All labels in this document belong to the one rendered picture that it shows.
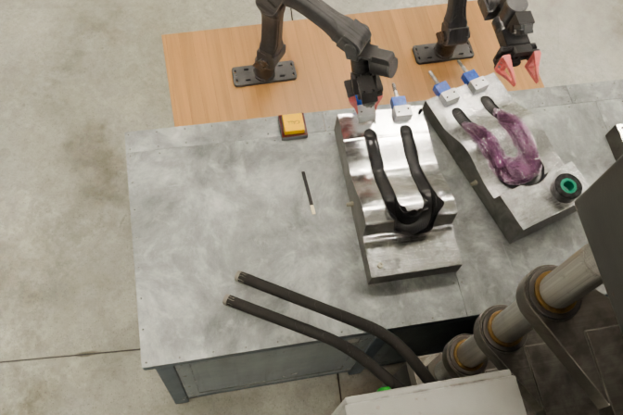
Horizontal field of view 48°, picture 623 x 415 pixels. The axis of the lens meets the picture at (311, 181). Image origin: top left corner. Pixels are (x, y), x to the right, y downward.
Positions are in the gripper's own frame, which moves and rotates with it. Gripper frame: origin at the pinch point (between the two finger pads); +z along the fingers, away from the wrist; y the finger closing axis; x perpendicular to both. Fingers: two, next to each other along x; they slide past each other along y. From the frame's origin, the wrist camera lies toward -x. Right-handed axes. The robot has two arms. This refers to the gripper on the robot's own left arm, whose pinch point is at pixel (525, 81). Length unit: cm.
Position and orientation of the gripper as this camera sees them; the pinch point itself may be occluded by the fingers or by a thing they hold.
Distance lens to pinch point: 189.5
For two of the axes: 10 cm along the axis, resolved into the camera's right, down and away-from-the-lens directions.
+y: 9.7, -1.5, 1.7
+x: -0.9, 4.1, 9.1
